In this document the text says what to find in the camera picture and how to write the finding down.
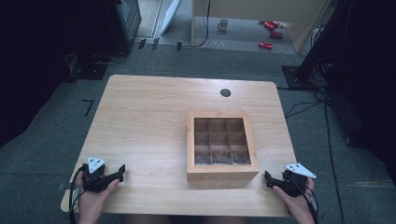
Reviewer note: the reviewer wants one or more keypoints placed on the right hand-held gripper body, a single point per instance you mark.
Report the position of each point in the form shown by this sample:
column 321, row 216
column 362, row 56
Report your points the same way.
column 294, row 180

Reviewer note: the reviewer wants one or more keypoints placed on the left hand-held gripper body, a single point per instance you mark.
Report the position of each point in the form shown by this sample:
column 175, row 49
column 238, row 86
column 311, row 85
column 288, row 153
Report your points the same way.
column 93, row 175

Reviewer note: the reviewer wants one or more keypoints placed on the wooden compartment box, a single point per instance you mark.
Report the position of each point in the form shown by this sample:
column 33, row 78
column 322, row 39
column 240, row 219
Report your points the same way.
column 221, row 146

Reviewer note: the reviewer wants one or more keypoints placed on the person's right hand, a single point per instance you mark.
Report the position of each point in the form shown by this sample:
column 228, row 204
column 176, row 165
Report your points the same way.
column 299, row 205

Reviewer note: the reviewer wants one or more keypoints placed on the person's left hand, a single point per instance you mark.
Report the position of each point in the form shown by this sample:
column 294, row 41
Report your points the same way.
column 93, row 202

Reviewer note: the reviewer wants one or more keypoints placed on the black table grommet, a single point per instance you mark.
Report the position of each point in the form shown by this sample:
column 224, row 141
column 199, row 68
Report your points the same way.
column 225, row 92

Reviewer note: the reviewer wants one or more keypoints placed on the black cabinet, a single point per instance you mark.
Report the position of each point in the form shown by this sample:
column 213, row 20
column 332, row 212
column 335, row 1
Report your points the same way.
column 124, row 21

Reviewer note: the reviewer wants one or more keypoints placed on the grey mug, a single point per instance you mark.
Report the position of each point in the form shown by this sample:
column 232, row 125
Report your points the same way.
column 223, row 24

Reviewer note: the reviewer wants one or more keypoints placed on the black stand base plate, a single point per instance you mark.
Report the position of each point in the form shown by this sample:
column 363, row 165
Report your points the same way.
column 297, row 77
column 85, row 70

